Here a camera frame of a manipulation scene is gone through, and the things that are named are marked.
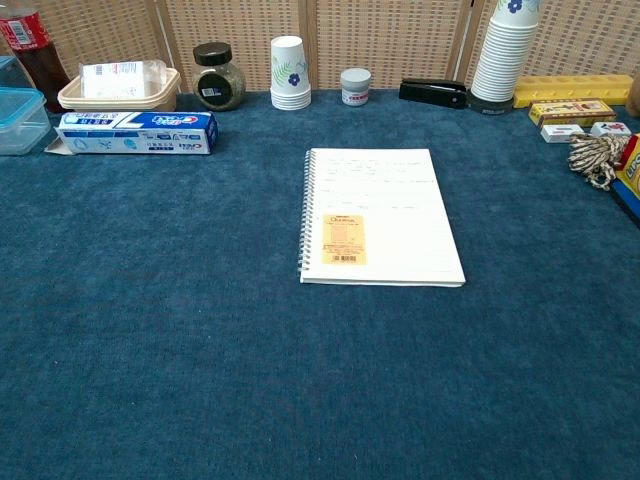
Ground white spiral notebook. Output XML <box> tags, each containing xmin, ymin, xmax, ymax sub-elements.
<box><xmin>297</xmin><ymin>147</ymin><xmax>467</xmax><ymax>289</ymax></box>

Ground blue carpet mat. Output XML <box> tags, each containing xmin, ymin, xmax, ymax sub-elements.
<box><xmin>0</xmin><ymin>89</ymin><xmax>640</xmax><ymax>480</ymax></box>

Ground small white jar grey lid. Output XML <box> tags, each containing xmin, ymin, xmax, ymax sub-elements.
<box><xmin>340</xmin><ymin>67</ymin><xmax>373</xmax><ymax>107</ymax></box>

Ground short stack of floral paper cups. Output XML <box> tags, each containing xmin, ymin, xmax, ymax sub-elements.
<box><xmin>269</xmin><ymin>35</ymin><xmax>313</xmax><ymax>111</ymax></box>

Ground black stapler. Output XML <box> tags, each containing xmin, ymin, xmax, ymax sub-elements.
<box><xmin>398</xmin><ymin>77</ymin><xmax>469</xmax><ymax>110</ymax></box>

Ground glass jar with black lid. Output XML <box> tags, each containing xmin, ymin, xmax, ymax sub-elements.
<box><xmin>192</xmin><ymin>42</ymin><xmax>248</xmax><ymax>112</ymax></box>

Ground woven folding screen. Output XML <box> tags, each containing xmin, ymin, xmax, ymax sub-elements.
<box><xmin>0</xmin><ymin>0</ymin><xmax>640</xmax><ymax>94</ymax></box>

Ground blue white toothpaste box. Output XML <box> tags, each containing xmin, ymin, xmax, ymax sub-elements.
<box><xmin>43</xmin><ymin>110</ymin><xmax>219</xmax><ymax>157</ymax></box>

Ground beige plastic tray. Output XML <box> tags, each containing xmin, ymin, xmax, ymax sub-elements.
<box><xmin>57</xmin><ymin>67</ymin><xmax>182</xmax><ymax>113</ymax></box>

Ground white plastic packet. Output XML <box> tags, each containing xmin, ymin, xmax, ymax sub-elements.
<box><xmin>80</xmin><ymin>58</ymin><xmax>169</xmax><ymax>99</ymax></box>

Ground tall stack of floral paper cups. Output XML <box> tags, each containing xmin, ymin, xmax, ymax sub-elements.
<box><xmin>470</xmin><ymin>0</ymin><xmax>544</xmax><ymax>116</ymax></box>

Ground yellow red card box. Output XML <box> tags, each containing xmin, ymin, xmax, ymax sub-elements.
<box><xmin>528</xmin><ymin>99</ymin><xmax>617</xmax><ymax>127</ymax></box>

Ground yellow plastic block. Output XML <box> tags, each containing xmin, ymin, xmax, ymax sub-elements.
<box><xmin>513</xmin><ymin>74</ymin><xmax>633</xmax><ymax>109</ymax></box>

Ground yellow blue box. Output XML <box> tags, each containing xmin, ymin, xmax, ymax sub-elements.
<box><xmin>611</xmin><ymin>132</ymin><xmax>640</xmax><ymax>216</ymax></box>

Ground clear blue plastic container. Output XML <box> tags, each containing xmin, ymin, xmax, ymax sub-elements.
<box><xmin>0</xmin><ymin>86</ymin><xmax>52</xmax><ymax>157</ymax></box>

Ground cola bottle with red label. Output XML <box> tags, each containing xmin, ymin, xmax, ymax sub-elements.
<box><xmin>0</xmin><ymin>0</ymin><xmax>73</xmax><ymax>114</ymax></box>

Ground beige brown twisted rope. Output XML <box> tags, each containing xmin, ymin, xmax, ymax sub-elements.
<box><xmin>566</xmin><ymin>132</ymin><xmax>632</xmax><ymax>192</ymax></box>

